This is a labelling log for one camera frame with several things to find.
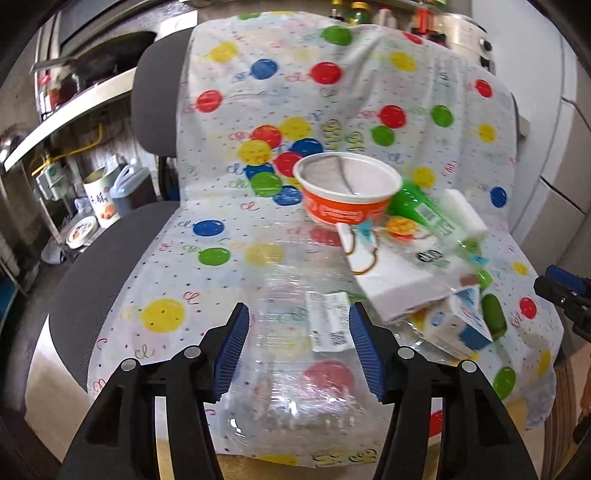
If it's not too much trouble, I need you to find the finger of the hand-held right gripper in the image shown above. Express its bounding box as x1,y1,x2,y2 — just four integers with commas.
533,265,591,303
558,295,591,343

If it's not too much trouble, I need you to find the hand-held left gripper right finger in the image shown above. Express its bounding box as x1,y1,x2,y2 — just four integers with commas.
348,302,539,480

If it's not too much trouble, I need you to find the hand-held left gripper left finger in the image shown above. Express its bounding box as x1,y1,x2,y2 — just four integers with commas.
58,302,250,480

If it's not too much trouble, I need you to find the clear plastic bottle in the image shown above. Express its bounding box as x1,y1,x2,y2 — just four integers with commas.
210,258,399,459

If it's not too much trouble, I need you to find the white paper bag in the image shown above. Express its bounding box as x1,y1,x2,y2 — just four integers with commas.
337,222,481,324

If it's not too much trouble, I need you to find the blue white milk carton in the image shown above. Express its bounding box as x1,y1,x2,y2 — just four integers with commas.
422,284,492,361

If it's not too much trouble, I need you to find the orange paper bowl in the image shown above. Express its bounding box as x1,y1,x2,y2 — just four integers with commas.
292,152,403,226

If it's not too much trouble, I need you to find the green plastic bottle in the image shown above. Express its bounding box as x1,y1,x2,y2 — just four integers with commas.
388,178,492,291

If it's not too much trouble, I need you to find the blue plastic jug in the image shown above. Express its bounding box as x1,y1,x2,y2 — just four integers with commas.
108,159,158,216

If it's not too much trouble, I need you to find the white plate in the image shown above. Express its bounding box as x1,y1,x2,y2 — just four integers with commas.
65,217,99,250

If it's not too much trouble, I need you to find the cream tin can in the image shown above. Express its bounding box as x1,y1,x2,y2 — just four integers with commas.
83,167,122,229

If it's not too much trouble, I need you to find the balloon print cloth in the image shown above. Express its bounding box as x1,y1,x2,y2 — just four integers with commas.
88,9,566,467

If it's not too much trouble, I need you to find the grey office chair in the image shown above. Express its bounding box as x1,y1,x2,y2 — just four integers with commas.
48,44,532,393

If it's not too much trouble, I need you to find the steel pot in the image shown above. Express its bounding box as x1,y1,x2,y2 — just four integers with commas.
443,9,498,75

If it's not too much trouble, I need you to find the white kitchen counter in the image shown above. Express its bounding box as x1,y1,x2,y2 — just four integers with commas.
2,69,139,172

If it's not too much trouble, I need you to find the black wok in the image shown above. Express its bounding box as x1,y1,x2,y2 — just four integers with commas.
31,30,158,78

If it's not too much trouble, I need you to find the yellow gas hose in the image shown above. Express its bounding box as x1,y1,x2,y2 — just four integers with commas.
31,134,118,177

